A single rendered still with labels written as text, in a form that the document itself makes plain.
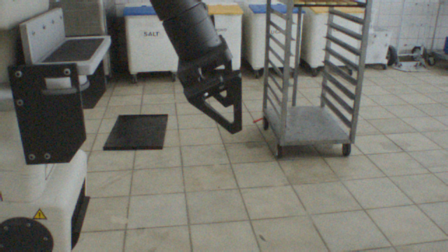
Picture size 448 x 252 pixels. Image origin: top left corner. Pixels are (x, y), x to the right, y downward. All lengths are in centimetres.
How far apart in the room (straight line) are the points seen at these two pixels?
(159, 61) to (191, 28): 371
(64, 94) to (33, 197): 20
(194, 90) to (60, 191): 40
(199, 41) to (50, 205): 41
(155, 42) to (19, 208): 348
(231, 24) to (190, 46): 368
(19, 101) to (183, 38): 28
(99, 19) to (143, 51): 58
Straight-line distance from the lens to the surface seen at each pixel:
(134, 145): 280
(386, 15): 548
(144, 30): 411
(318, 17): 441
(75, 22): 392
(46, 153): 68
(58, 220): 76
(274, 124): 276
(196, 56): 49
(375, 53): 503
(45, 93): 64
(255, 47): 427
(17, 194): 75
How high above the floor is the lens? 118
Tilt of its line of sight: 22 degrees down
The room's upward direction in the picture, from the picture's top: straight up
